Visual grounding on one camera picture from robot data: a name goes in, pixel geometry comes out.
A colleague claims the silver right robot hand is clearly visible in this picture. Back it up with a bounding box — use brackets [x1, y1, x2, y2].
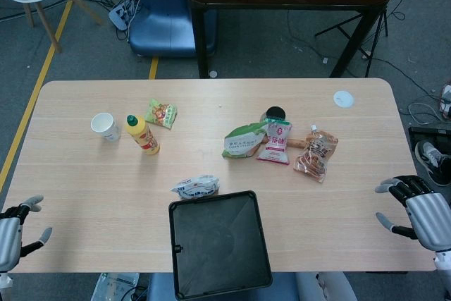
[374, 175, 451, 253]

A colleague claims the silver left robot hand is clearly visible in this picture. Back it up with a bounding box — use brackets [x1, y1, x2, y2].
[0, 194, 54, 274]

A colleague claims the white sugar bag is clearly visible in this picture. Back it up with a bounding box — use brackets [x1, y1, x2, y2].
[170, 173, 221, 200]

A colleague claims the green snack packet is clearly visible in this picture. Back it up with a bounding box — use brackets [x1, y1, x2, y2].
[144, 98, 178, 130]

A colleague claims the black plastic tray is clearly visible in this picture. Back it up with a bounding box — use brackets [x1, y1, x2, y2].
[168, 190, 273, 300]

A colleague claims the black white sneaker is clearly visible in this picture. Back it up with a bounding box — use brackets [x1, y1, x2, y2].
[414, 140, 451, 188]

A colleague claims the clear plastic bag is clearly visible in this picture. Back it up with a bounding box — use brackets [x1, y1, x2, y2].
[92, 271, 140, 301]

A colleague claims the red white floor item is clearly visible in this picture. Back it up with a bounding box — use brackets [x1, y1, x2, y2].
[439, 83, 451, 119]

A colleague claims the white robot body part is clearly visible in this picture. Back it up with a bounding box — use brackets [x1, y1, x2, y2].
[295, 271, 357, 301]

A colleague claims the brown sauce spout pouch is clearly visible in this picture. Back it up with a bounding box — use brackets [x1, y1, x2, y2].
[292, 124, 340, 184]

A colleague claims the white paper cup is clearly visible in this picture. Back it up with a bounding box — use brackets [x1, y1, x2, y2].
[90, 112, 121, 142]

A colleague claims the white round table grommet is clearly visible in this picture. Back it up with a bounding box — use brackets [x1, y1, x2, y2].
[333, 90, 354, 109]

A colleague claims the yellow bottle green cap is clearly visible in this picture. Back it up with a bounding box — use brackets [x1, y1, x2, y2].
[125, 114, 161, 156]

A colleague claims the pink white salt bag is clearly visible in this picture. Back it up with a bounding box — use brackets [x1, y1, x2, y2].
[255, 119, 294, 166]

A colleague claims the green white corn starch bag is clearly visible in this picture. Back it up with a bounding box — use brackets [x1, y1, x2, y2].
[221, 121, 271, 159]

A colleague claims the black tripod stand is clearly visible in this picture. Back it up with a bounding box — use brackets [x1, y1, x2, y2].
[314, 4, 390, 39]

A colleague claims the white power strip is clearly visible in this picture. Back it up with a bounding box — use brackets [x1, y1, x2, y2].
[108, 0, 142, 31]

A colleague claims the blue machine base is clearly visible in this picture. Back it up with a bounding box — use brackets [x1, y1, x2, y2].
[128, 0, 218, 59]

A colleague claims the white floor cable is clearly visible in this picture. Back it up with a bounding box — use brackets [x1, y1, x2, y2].
[408, 102, 442, 126]

